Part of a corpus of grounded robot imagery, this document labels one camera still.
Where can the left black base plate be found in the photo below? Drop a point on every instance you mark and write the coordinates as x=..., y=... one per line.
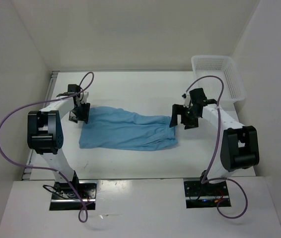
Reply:
x=64, y=199

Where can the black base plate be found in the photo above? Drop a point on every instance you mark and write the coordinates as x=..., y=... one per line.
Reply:
x=206, y=195
x=64, y=199

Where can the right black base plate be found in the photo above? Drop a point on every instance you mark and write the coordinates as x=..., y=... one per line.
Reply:
x=206, y=195

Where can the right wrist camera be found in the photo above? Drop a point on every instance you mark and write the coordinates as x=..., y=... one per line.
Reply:
x=187, y=100

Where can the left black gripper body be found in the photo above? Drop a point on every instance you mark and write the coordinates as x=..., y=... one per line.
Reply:
x=81, y=113

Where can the aluminium table edge rail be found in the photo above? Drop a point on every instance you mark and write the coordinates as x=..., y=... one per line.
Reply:
x=27, y=171

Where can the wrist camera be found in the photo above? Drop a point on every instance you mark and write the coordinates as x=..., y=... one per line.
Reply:
x=187, y=100
x=83, y=97

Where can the white plastic basket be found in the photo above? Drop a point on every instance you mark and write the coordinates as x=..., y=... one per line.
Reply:
x=220, y=74

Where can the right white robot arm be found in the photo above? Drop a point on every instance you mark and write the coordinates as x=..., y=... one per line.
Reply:
x=236, y=146

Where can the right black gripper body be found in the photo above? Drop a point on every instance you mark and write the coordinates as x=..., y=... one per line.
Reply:
x=191, y=119

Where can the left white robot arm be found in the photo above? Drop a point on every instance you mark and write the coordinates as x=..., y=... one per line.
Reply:
x=45, y=134

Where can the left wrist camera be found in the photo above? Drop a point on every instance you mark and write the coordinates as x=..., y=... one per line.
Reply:
x=83, y=97

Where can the light blue shorts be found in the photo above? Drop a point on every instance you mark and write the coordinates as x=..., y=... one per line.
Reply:
x=114, y=128

